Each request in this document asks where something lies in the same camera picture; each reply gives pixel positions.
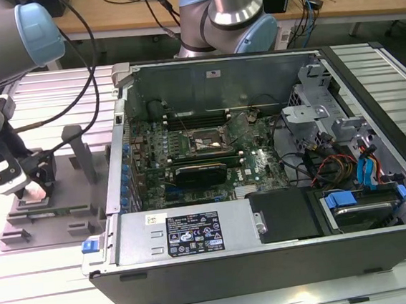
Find silver CPU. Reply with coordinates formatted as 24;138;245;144
21;180;47;205

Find CPU socket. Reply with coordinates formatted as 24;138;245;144
185;125;228;155

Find grey parts rack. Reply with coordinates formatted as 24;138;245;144
0;121;121;253

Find blue case latch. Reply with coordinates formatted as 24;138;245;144
79;237;102;255

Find grey power supply unit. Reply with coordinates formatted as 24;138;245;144
111;199;262;268

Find black cylindrical part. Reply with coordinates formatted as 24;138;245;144
146;97;168;121

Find RAM slot with white clips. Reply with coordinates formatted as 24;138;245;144
163;108;231;120
163;115;231;127
167;152;244;164

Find black graphics card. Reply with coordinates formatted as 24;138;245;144
173;161;230;199

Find black power supply label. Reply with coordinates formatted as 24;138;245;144
164;210;227;258

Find wooden desk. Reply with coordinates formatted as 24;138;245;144
40;0;406;73

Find green RAM stick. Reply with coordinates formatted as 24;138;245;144
171;154;244;173

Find silver chipset heat sink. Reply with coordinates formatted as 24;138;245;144
233;184;259;197

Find green motherboard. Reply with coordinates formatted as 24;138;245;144
126;107;291;212

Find black grey PC case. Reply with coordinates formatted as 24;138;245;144
62;35;406;304

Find black plastic shroud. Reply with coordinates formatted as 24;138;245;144
246;185;323;246

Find silver metal drive cage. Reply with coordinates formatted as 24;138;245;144
279;100;334;144

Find hard disk in blue carrier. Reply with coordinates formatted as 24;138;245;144
317;182;406;237

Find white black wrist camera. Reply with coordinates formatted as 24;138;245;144
0;149;34;197

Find black camera cable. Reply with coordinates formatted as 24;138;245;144
0;0;105;134

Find long black cable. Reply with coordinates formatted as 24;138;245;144
270;110;322;191

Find red yellow wire bundle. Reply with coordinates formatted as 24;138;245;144
309;151;360;187

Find blue flat data wire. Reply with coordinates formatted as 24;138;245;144
365;152;384;191
355;153;372;192

